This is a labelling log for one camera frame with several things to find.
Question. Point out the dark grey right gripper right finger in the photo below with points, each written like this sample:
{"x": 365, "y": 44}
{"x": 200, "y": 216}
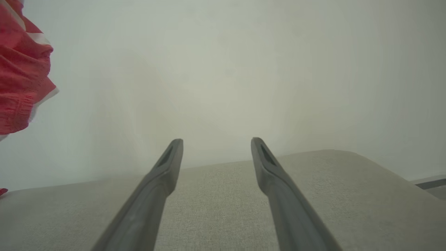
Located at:
{"x": 285, "y": 205}

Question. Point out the red shorts with white stripe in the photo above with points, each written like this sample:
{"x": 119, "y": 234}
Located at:
{"x": 21, "y": 69}

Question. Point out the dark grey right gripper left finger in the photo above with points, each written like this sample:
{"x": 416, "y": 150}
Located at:
{"x": 150, "y": 195}

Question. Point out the red jersey with black lettering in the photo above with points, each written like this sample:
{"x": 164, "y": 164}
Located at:
{"x": 2, "y": 191}

